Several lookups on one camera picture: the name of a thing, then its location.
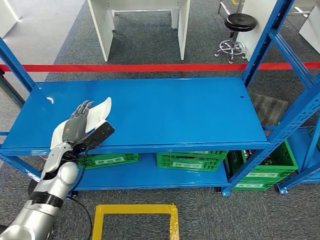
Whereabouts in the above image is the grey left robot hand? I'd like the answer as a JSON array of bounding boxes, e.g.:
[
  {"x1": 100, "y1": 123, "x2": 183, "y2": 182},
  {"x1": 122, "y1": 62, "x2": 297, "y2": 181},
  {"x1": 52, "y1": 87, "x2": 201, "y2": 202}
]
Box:
[{"x1": 62, "y1": 99, "x2": 94, "y2": 146}]

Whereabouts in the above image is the blue metal shelf rack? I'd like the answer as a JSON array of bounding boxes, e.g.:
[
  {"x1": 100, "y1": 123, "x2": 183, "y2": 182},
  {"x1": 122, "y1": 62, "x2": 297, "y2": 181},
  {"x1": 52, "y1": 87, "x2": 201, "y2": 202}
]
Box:
[
  {"x1": 276, "y1": 112, "x2": 320, "y2": 196},
  {"x1": 0, "y1": 0, "x2": 320, "y2": 198}
]

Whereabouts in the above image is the white workbench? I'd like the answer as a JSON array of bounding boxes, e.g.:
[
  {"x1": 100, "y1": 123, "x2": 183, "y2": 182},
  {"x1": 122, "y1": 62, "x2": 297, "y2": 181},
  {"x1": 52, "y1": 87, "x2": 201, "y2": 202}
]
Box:
[{"x1": 87, "y1": 0, "x2": 192, "y2": 63}]

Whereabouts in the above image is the flat green plastic crate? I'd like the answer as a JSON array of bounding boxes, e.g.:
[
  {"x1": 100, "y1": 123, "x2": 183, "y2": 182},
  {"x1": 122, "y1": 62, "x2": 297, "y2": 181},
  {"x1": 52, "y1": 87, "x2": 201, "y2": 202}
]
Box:
[
  {"x1": 78, "y1": 152, "x2": 140, "y2": 171},
  {"x1": 231, "y1": 179, "x2": 275, "y2": 193},
  {"x1": 156, "y1": 150, "x2": 229, "y2": 173}
]

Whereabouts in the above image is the yellow floor tape square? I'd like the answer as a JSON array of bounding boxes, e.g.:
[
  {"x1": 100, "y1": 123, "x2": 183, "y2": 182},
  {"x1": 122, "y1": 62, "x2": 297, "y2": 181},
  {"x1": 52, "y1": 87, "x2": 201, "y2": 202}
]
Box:
[{"x1": 91, "y1": 203, "x2": 180, "y2": 240}]

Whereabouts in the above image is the red floor tape line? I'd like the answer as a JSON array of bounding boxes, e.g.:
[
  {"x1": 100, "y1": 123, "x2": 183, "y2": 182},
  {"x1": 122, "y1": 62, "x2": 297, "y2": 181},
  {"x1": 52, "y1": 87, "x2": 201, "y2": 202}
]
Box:
[{"x1": 0, "y1": 61, "x2": 320, "y2": 73}]

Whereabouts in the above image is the black round stool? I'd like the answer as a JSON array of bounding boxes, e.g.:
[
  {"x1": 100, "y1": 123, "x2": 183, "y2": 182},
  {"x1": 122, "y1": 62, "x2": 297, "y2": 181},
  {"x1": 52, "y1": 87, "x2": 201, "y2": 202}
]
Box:
[{"x1": 214, "y1": 12, "x2": 258, "y2": 65}]

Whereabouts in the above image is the white cabinet panel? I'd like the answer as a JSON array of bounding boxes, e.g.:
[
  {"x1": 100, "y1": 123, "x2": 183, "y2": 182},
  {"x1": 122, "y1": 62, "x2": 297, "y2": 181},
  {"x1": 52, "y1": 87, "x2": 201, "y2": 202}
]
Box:
[{"x1": 235, "y1": 0, "x2": 278, "y2": 62}]

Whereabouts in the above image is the tall green plastic crate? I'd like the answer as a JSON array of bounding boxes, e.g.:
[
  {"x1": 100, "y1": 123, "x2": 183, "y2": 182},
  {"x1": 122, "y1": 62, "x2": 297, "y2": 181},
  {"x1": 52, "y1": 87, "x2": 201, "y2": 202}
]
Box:
[{"x1": 224, "y1": 140, "x2": 299, "y2": 182}]

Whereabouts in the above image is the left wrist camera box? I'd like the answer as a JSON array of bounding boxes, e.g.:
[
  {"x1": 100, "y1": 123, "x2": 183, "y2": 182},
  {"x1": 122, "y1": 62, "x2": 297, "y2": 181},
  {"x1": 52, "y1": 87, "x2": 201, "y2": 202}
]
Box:
[{"x1": 79, "y1": 120, "x2": 116, "y2": 153}]

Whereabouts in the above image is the black cable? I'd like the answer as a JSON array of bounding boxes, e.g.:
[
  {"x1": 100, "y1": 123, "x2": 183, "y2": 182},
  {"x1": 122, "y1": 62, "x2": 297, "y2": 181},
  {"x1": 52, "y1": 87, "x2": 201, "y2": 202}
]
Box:
[{"x1": 66, "y1": 145, "x2": 94, "y2": 240}]

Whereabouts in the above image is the dark metal post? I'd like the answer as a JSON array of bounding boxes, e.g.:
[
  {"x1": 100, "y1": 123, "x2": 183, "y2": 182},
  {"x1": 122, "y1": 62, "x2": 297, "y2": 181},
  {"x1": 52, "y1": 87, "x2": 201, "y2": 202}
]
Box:
[{"x1": 0, "y1": 67, "x2": 26, "y2": 109}]

